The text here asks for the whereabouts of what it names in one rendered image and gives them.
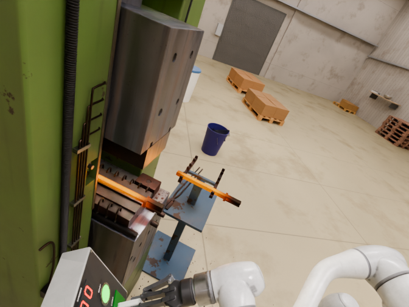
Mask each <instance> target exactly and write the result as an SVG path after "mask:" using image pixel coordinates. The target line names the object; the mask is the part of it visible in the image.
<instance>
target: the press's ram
mask: <svg viewBox="0 0 409 307"><path fill-rule="evenodd" d="M203 34H204V30H201V29H199V28H197V27H194V26H192V25H190V24H188V23H185V22H183V21H180V20H178V19H176V18H173V17H171V16H169V15H166V14H164V13H161V12H159V11H157V10H154V9H151V8H150V7H147V6H145V5H142V4H141V7H137V6H133V5H130V4H126V3H124V2H121V10H120V15H119V24H118V29H117V38H116V47H115V52H114V61H113V70H112V75H111V84H110V93H109V98H108V106H107V115H106V121H105V130H104V135H103V137H104V138H106V139H108V140H110V141H112V142H114V143H116V144H118V145H120V146H122V147H125V148H127V149H129V150H131V151H133V152H135V153H137V154H139V155H141V154H143V153H144V152H145V151H146V150H147V149H148V148H149V147H150V146H152V145H153V144H155V143H156V142H157V141H158V140H159V139H160V138H162V137H163V136H164V135H165V134H166V133H167V132H168V131H170V130H171V129H172V128H174V127H175V125H176V123H177V119H178V115H179V112H180V109H181V106H182V103H183V99H184V95H185V93H186V90H187V86H188V83H189V80H190V77H191V74H192V70H193V67H194V64H195V60H196V58H197V54H198V50H199V48H200V45H201V41H202V38H203Z"/></svg>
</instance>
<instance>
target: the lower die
mask: <svg viewBox="0 0 409 307"><path fill-rule="evenodd" d="M106 171H107V170H105V169H103V168H100V169H99V174H100V175H102V176H104V177H106V178H108V179H110V180H112V181H114V182H116V183H118V184H120V185H122V186H124V187H126V188H128V189H130V190H132V191H134V192H136V193H138V194H140V195H142V196H144V197H148V196H149V197H151V195H152V193H151V192H150V191H147V192H145V190H146V189H144V188H142V187H139V188H137V187H138V186H137V185H136V184H133V183H131V184H130V182H129V181H127V180H125V179H123V181H122V178H121V177H119V176H117V175H116V176H115V177H114V174H113V173H111V172H109V171H108V173H106ZM101 198H104V203H103V202H102V200H101V202H100V204H99V213H101V214H103V215H106V210H107V206H108V205H109V204H110V203H111V202H113V207H111V206H110V207H109V209H108V215H107V216H108V217H109V218H111V219H112V220H114V218H115V215H116V211H117V209H118V208H119V207H122V211H120V210H119V211H118V213H117V218H116V222H118V223H120V224H122V225H124V226H126V227H128V228H130V226H131V225H132V223H133V222H134V221H135V220H136V219H137V216H139V215H140V214H141V212H142V211H143V210H144V207H142V204H143V203H142V202H140V201H138V200H136V199H134V198H132V197H130V196H128V195H126V194H124V193H122V192H120V191H118V190H116V189H114V188H112V187H110V186H108V185H106V184H104V183H103V182H101V181H99V180H98V181H97V189H96V198H95V204H94V208H93V210H95V211H97V204H98V201H99V200H100V199H101Z"/></svg>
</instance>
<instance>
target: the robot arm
mask: <svg viewBox="0 0 409 307"><path fill-rule="evenodd" d="M336 278H352V279H359V280H366V281H367V282H368V283H369V284H370V285H371V286H372V287H373V288H374V289H375V291H376V292H377V293H378V295H379V296H380V298H381V299H382V307H409V268H408V266H407V262H406V260H405V258H404V256H403V255H402V254H401V253H400V252H398V251H397V250H395V249H392V248H390V247H386V246H382V245H363V246H358V247H355V248H353V249H348V250H345V251H343V252H341V253H338V254H336V255H333V256H330V257H327V258H325V259H323V260H321V261H320V262H319V263H317V264H316V265H315V266H314V268H313V269H312V270H311V272H310V273H309V275H308V277H307V279H306V281H305V283H304V285H303V287H302V289H301V292H300V293H299V295H298V298H297V299H296V302H295V304H294V305H293V307H359V305H358V303H357V301H356V300H355V299H354V298H353V297H352V296H350V295H349V294H347V293H342V292H337V293H333V294H329V295H327V296H325V297H324V298H323V299H322V297H323V295H324V293H325V291H326V289H327V287H328V285H329V284H330V282H331V281H332V280H334V279H336ZM168 284H170V285H169V286H168V287H167V288H163V287H164V286H167V285H168ZM160 288H163V289H161V290H158V289H160ZM264 289H265V281H264V277H263V275H262V271H261V269H260V267H259V266H258V265H257V264H256V263H254V262H252V261H240V262H234V263H228V264H224V265H221V266H218V267H217V268H215V269H212V270H207V271H205V272H200V273H195V274H194V277H193V278H191V277H190V278H185V279H182V280H175V279H174V278H173V276H172V274H171V273H170V274H168V276H166V277H165V278H163V279H162V280H159V281H157V282H156V283H153V284H151V285H149V286H147V287H145V288H144V289H143V292H142V294H141V295H139V296H135V297H132V298H131V300H129V301H126V302H121V303H118V306H117V307H162V306H169V307H189V306H194V305H195V304H197V305H198V306H199V307H201V306H206V305H211V304H215V303H218V304H219V307H256V303H255V299H254V298H255V297H257V296H259V295H260V294H261V293H262V292H263V290H264ZM157 290H158V291H157ZM157 298H161V299H157ZM153 299H157V300H153ZM148 300H152V301H149V302H145V301H148ZM143 302H144V303H143Z"/></svg>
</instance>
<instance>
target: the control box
mask: <svg viewBox="0 0 409 307"><path fill-rule="evenodd" d="M105 285H107V286H108V287H109V290H110V296H109V299H108V301H107V302H106V303H105V302H104V301H103V299H102V290H103V287H104V286H105ZM86 286H88V287H89V288H91V289H92V290H93V294H92V297H91V299H89V298H88V297H87V296H86V295H85V288H86ZM115 290H117V291H118V292H119V293H120V294H121V296H123V298H124V299H125V301H127V291H126V290H125V288H124V287H123V286H122V285H121V284H120V282H119V281H118V280H117V279H116V277H115V276H114V275H113V274H112V273H111V272H110V270H109V269H108V268H107V267H106V265H104V263H103V262H102V261H101V260H100V258H99V257H98V256H97V255H96V254H95V253H94V251H93V250H92V249H91V247H87V248H83V249H78V250H73V251H70V252H65V253H62V255H61V258H60V260H59V262H58V265H57V268H56V270H55V273H54V275H53V277H52V280H51V283H50V285H49V287H48V290H47V292H46V295H45V297H44V300H43V302H42V304H41V307H80V305H81V303H82V301H84V302H85V303H87V304H88V305H89V306H88V307H113V301H114V295H115Z"/></svg>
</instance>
